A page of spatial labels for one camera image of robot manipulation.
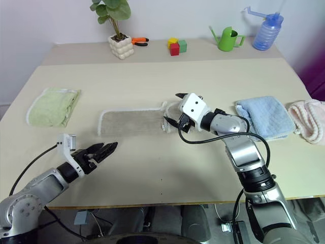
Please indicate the green leafy plant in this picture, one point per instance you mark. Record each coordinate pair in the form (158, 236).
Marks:
(111, 10)

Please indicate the dark grey rounded shape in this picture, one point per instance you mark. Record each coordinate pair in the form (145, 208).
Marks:
(122, 218)
(195, 221)

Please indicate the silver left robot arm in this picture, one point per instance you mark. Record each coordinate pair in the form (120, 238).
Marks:
(38, 186)

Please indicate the folded pink towel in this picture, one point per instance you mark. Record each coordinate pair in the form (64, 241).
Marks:
(308, 119)

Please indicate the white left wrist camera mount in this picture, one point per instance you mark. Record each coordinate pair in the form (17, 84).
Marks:
(66, 142)

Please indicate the small metal bracket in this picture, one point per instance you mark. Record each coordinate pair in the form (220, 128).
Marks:
(226, 227)

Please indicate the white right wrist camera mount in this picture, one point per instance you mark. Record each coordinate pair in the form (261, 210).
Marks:
(194, 108)

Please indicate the beige towel with white trim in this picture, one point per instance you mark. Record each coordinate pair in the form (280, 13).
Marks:
(132, 122)

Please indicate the red cube block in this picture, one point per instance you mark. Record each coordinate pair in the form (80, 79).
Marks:
(174, 49)

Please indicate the white bubble plant pot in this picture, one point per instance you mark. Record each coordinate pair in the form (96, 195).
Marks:
(122, 48)

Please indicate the folded green towel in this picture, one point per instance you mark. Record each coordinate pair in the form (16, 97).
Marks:
(50, 106)

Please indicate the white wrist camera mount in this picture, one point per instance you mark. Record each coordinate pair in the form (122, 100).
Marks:
(194, 108)
(66, 142)

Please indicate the folded blue towel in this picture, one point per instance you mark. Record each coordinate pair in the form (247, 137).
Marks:
(266, 117)

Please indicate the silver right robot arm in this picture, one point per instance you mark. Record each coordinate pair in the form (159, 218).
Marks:
(243, 152)

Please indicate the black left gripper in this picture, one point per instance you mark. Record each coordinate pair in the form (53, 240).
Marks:
(82, 158)

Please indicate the blue plastic spray bottle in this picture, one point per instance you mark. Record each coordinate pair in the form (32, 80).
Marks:
(266, 33)

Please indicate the small grey box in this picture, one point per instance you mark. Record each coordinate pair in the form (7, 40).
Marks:
(81, 217)

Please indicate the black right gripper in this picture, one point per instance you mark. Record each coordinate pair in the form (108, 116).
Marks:
(186, 123)

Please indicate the yellow cube block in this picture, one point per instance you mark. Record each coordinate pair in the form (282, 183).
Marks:
(172, 41)

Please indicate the purple object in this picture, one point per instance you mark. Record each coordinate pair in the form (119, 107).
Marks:
(313, 76)

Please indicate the green watering can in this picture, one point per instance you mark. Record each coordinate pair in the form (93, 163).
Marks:
(227, 39)

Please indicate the green cube block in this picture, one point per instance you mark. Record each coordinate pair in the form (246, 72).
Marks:
(182, 46)

